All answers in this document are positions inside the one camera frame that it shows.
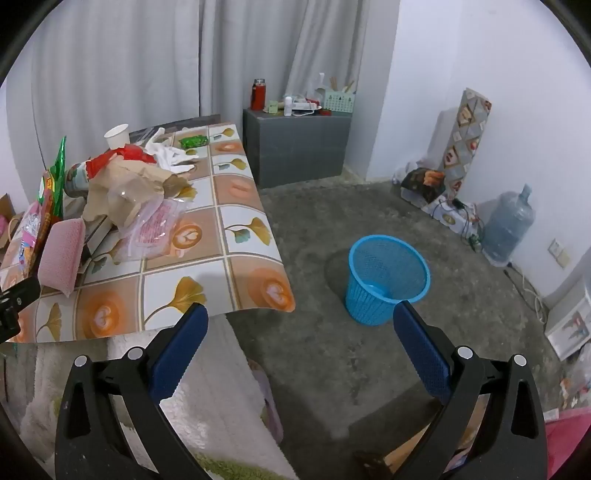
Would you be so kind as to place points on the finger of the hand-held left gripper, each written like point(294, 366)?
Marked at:
point(18, 290)

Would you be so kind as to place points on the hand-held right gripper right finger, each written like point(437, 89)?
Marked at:
point(422, 350)

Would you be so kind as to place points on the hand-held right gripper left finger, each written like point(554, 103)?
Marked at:
point(182, 350)

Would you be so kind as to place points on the pink orange chips packet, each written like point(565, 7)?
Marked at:
point(27, 235)

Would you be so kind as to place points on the blue plastic wastebasket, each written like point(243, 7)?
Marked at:
point(369, 300)

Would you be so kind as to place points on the tall green foil packet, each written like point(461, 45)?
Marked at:
point(58, 184)

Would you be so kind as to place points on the clear pink plastic bag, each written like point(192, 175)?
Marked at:
point(152, 230)

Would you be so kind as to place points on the red plastic wrapper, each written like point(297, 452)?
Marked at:
point(104, 162)

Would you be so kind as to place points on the pink sponge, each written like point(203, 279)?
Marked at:
point(60, 254)

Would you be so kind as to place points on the white plush toy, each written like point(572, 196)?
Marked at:
point(217, 397)

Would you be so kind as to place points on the cardboard box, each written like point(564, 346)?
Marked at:
point(7, 205)

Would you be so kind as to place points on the brown wooden board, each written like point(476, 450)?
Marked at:
point(401, 457)

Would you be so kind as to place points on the white printed box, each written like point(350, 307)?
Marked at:
point(570, 327)

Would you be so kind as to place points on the large clear water jug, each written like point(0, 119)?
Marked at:
point(508, 226)

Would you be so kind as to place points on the brown paper bag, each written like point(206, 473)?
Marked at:
point(134, 173)

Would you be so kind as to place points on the dark printed box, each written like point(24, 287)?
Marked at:
point(422, 184)

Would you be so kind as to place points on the pink cloth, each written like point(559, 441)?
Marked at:
point(568, 443)

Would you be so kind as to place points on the white paper cup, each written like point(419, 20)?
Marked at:
point(116, 137)

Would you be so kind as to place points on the white cotton gloves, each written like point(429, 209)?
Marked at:
point(168, 154)

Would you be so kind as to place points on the small green snack packet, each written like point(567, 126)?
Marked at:
point(193, 141)

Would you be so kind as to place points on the patterned rolled sheet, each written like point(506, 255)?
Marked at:
point(466, 138)

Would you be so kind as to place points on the dark printed sheet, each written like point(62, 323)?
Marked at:
point(184, 123)

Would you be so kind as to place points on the grey cabinet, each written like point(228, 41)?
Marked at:
point(295, 147)

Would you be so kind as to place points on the small green box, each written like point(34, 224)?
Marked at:
point(272, 107)

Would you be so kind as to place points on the grey curtain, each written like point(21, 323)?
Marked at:
point(138, 60)

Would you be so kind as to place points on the pale green basket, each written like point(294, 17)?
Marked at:
point(339, 102)

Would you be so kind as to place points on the small white bottle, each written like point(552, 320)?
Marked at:
point(289, 107)

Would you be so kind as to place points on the red thermos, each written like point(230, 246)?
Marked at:
point(258, 94)

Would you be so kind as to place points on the white plate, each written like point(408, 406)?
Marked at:
point(308, 108)

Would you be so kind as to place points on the wall socket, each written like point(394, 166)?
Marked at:
point(558, 253)

